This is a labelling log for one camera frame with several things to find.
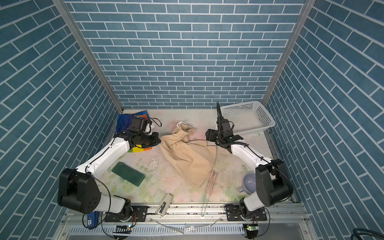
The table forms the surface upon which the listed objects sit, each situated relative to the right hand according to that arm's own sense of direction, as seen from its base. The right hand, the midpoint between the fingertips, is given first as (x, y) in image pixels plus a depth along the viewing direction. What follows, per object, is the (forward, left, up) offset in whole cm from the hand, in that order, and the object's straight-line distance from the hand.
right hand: (208, 132), depth 90 cm
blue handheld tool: (-48, +52, -10) cm, 72 cm away
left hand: (-9, +27, +1) cm, 28 cm away
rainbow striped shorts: (+9, +62, -9) cm, 63 cm away
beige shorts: (-13, +8, -12) cm, 19 cm away
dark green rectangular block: (-25, +44, -14) cm, 53 cm away
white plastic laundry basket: (+28, -30, -14) cm, 43 cm away
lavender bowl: (-23, -25, -16) cm, 37 cm away
